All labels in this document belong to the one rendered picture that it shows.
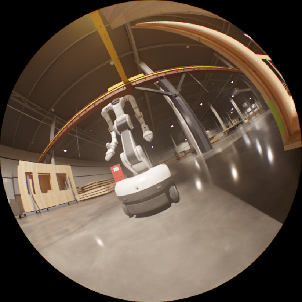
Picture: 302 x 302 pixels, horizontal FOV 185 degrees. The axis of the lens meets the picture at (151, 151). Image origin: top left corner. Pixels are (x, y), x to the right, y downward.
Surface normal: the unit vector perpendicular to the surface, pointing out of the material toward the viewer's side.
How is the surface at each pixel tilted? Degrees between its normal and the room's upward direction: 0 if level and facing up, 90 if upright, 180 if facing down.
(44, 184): 90
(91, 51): 180
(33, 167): 90
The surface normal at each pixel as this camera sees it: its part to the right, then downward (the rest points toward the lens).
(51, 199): 0.91, -0.40
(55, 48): 0.40, 0.90
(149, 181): 0.19, -0.29
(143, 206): -0.17, -0.14
